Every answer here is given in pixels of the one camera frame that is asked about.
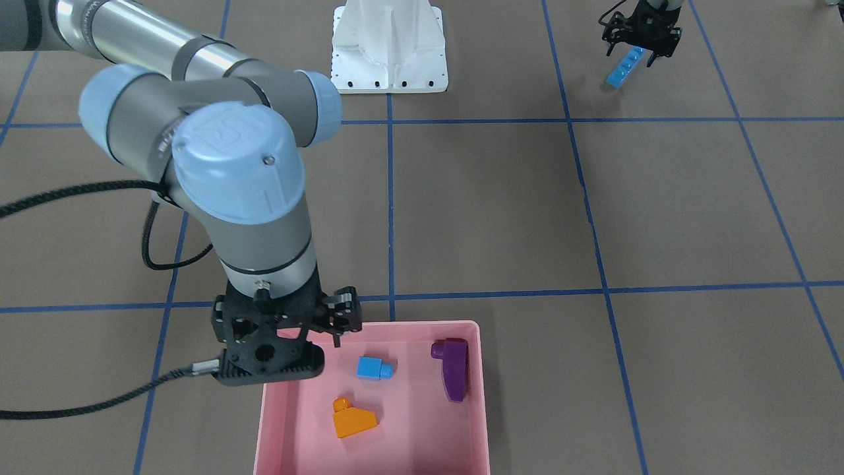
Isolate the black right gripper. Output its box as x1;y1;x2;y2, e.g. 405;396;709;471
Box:
211;271;363;386

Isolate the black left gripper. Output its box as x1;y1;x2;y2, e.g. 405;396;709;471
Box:
599;1;683;67

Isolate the long blue block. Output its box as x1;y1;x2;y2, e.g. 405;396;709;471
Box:
605;46;648;89

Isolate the small light blue block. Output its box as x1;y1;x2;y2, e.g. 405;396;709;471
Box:
355;356;395;381

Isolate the orange block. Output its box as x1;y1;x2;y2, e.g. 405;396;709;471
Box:
332;397;379;439

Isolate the purple block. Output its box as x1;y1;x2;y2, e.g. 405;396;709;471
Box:
430;338;468;402

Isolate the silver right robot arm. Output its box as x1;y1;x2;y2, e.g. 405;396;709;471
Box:
2;1;362;385

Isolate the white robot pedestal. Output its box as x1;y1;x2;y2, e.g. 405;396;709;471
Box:
330;1;449;94

